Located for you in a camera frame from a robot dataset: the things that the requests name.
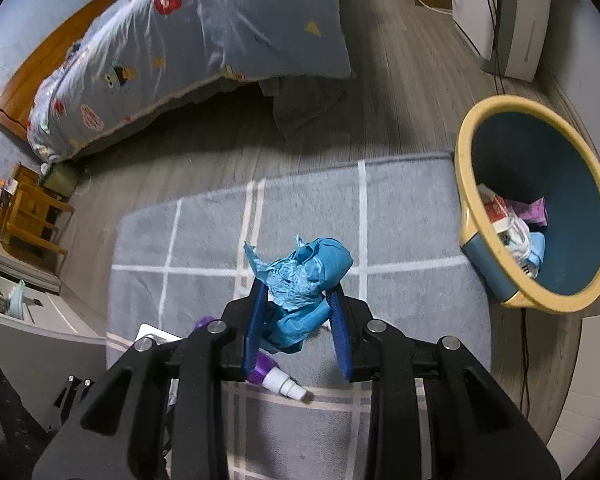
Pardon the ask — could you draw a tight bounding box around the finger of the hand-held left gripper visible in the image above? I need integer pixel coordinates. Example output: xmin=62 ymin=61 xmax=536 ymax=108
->
xmin=54 ymin=374 xmax=97 ymax=423

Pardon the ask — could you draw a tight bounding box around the white cabinet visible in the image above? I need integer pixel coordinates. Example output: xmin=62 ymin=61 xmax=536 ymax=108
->
xmin=0 ymin=230 xmax=108 ymax=361

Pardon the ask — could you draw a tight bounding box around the yellow blue bin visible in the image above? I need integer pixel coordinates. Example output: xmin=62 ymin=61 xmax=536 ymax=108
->
xmin=454 ymin=95 xmax=600 ymax=315

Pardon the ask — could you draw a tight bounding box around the teal container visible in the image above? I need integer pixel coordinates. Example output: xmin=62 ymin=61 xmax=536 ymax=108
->
xmin=7 ymin=280 xmax=28 ymax=318

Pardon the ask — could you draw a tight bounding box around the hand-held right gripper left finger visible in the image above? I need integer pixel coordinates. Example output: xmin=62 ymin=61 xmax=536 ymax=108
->
xmin=32 ymin=277 xmax=270 ymax=480

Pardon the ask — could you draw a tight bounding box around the grey checked rug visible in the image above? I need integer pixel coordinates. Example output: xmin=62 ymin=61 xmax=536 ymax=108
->
xmin=105 ymin=151 xmax=493 ymax=480

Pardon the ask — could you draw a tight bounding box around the wooden side table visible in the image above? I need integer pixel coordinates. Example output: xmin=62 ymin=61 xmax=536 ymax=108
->
xmin=0 ymin=162 xmax=76 ymax=273

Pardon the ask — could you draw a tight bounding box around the green storage box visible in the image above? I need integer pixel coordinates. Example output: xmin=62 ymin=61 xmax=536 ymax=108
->
xmin=39 ymin=162 xmax=83 ymax=196

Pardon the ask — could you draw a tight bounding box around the purple spray bottle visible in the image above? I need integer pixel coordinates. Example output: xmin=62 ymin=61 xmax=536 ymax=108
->
xmin=192 ymin=316 xmax=315 ymax=403

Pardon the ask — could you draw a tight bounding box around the wooden bed headboard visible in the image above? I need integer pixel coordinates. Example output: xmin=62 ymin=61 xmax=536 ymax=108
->
xmin=0 ymin=0 xmax=121 ymax=141

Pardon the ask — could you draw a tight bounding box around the white paper sheet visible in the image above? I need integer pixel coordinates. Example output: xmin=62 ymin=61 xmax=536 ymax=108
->
xmin=137 ymin=324 xmax=181 ymax=348

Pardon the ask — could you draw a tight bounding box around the clear plastic bag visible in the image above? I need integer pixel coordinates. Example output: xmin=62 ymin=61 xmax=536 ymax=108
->
xmin=500 ymin=215 xmax=533 ymax=263

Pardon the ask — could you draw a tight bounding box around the purple plastic wrapper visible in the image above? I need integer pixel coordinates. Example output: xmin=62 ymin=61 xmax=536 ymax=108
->
xmin=505 ymin=199 xmax=548 ymax=228

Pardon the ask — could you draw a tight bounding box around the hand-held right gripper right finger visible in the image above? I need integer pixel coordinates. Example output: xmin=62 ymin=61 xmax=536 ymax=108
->
xmin=327 ymin=285 xmax=561 ymax=480

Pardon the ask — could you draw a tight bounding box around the light blue cloth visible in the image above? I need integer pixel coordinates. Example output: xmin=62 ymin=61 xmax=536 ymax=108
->
xmin=525 ymin=232 xmax=547 ymax=278

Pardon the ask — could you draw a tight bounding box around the blue paper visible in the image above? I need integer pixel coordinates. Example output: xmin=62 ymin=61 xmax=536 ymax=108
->
xmin=244 ymin=235 xmax=354 ymax=355

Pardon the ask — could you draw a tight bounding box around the dark grey bed sheet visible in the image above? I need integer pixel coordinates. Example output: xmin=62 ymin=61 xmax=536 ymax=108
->
xmin=260 ymin=77 xmax=348 ymax=136

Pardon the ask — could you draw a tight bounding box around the bed with patterned blue quilt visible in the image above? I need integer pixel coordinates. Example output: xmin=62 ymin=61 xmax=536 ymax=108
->
xmin=27 ymin=0 xmax=353 ymax=163

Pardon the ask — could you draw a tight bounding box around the red white carton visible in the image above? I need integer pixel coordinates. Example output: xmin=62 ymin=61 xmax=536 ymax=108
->
xmin=477 ymin=185 xmax=511 ymax=233

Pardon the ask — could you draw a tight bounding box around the white air purifier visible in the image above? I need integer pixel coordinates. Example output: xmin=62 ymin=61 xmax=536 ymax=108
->
xmin=450 ymin=0 xmax=553 ymax=82

